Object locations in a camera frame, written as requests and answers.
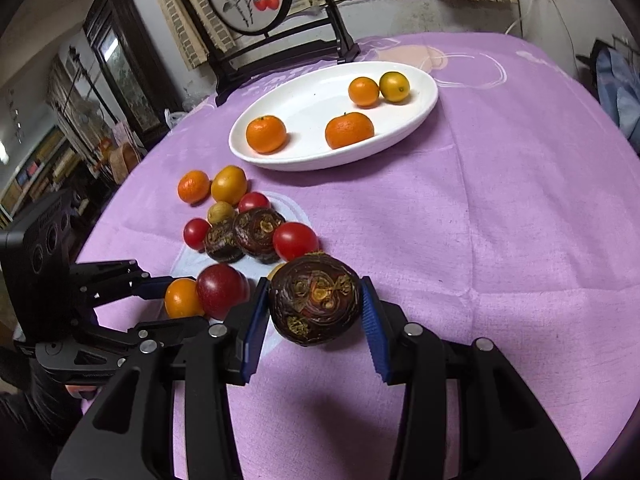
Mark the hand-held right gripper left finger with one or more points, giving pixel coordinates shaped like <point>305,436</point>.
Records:
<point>252,330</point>

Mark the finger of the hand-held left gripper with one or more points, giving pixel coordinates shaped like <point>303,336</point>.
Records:
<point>165,335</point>
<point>125,280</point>

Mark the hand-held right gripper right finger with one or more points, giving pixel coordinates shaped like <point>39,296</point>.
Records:
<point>372,330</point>

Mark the orange kumquat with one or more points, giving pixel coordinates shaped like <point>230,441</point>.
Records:
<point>181,298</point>
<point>363,91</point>

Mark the large dark red tomato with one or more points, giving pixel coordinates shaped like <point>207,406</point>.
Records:
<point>222,291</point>

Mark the large dark water chestnut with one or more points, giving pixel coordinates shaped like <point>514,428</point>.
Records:
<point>314,300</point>

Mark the large red cherry tomato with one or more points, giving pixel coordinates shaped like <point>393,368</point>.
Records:
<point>295,240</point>

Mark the small orange mandarin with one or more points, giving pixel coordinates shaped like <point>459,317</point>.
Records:
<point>193,186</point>

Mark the small yellowish longan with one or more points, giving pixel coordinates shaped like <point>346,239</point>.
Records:
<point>220,211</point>

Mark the yellow-orange citrus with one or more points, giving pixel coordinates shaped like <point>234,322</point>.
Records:
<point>229,185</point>

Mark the white oval plate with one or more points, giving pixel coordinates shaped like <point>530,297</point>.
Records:
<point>310,105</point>

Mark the person's left forearm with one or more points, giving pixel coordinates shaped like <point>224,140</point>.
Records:
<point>30,420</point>

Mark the bookshelf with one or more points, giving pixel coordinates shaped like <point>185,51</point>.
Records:
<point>40,170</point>

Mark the woven basket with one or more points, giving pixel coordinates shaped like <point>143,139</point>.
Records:
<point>124,160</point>

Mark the purple tablecloth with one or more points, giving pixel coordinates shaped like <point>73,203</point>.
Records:
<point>500,220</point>

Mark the white plastic bag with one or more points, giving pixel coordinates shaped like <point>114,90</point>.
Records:
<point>175,119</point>

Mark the large orange mandarin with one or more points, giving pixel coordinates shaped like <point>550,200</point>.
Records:
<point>266,133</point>

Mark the dark wooden glass cabinet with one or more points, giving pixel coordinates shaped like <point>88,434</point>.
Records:
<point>127,60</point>

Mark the yellow-green kumquat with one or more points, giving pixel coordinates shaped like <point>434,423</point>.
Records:
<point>394,87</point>

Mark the blue cloth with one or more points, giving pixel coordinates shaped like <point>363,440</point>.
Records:
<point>620,90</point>

